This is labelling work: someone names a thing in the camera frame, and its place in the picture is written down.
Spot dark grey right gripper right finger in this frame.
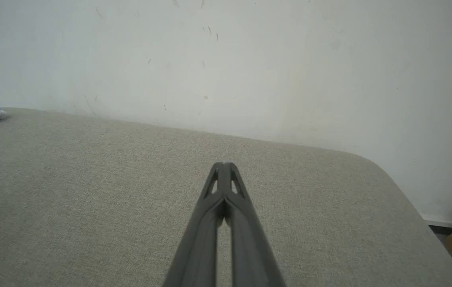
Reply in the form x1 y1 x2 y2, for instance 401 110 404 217
224 162 287 287

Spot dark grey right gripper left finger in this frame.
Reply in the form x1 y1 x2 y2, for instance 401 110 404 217
163 162 225 287

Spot beige fabric sofa cushion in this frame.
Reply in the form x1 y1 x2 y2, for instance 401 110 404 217
0 107 452 287

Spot white wall baseboard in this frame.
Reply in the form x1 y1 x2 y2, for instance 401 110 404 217
421 214 452 228

